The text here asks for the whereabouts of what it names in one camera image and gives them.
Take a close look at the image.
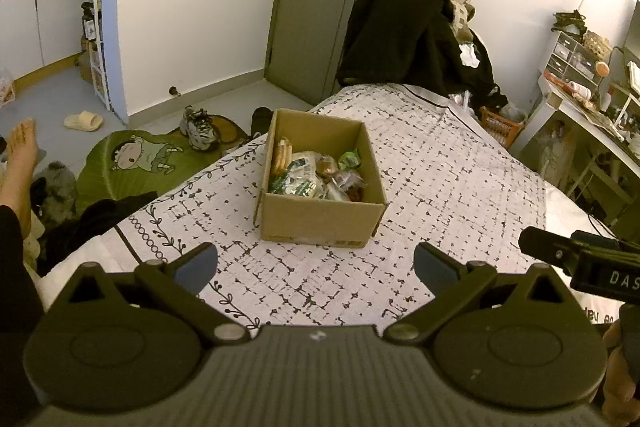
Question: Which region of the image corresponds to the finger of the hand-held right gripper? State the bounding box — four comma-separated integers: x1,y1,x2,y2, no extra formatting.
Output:
519,227,584,269

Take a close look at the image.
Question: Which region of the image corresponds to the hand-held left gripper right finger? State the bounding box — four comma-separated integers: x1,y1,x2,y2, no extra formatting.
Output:
382,242,580,348

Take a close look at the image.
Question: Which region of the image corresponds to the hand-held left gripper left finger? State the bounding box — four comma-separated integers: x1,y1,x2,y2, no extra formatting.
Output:
52,242,251,348

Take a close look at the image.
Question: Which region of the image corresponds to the dark brown snack packet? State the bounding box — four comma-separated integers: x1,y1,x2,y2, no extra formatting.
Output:
335,172,368,202

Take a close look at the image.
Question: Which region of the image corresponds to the cardboard box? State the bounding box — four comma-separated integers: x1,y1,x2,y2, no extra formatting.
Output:
254,108,390,248

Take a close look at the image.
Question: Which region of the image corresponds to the round cookie packet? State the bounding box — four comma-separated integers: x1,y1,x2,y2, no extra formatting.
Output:
272,138,296,175

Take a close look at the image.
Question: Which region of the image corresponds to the person's right hand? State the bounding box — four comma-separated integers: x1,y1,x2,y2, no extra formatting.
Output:
602,322,640,423

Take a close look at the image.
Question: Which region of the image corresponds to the printed white blanket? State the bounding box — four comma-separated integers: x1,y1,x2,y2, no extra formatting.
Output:
37,82,621,333

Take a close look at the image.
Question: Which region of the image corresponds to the dark cloth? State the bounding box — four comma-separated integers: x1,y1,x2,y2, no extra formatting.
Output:
45,192,158,268

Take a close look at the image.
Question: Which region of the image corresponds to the green cartoon rug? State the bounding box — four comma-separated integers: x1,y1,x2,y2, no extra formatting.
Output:
75,130,201,218

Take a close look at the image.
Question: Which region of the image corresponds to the orange plastic basket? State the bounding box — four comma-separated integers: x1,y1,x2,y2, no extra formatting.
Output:
479,106,526,150

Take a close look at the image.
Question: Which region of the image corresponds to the white desk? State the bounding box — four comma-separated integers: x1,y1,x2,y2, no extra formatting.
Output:
520,74,640,228

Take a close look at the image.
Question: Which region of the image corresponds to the brown oval mat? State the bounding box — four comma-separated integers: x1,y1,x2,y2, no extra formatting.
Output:
212,114,251,146

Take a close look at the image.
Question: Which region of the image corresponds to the grey fluffy cushion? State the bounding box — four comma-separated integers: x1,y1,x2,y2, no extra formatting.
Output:
31,161,78,228

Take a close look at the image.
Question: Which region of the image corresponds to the beige cloth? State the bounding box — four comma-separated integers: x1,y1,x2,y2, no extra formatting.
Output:
22,227,46,268

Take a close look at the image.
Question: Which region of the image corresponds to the beige slipper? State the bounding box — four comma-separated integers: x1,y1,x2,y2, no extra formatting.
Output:
64,111,104,132

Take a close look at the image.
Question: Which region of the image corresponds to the person's leg in black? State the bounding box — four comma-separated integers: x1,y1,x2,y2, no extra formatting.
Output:
0,204,46,408

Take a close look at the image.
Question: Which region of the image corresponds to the drawer organizer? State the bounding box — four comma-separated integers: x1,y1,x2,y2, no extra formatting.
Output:
544,31,608,80

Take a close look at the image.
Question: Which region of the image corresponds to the white cloth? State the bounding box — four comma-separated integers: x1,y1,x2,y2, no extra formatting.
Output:
459,43,482,68

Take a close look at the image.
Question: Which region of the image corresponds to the person's bare foot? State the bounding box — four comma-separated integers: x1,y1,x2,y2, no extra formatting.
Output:
0,118,40,208

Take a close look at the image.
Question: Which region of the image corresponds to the woven basket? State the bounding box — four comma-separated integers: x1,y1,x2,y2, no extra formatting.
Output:
582,31,613,62

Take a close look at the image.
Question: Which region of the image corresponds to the white storage rack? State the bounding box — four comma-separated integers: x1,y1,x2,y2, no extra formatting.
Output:
82,0,113,112

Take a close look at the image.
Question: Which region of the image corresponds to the black jacket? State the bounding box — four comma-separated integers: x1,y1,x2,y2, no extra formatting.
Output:
336,0,508,108

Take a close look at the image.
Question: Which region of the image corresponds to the plastic bag with orange print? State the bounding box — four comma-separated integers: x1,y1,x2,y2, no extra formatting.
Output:
0,69,17,108

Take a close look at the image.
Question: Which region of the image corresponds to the black bottle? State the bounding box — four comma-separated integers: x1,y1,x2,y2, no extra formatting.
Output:
81,3,97,40

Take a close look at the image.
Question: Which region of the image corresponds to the grey green door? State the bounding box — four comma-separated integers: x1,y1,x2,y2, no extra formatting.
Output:
265,0,438,98

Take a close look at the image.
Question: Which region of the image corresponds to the white kitchen cabinet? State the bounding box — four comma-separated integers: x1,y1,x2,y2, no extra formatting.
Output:
0,0,103,80

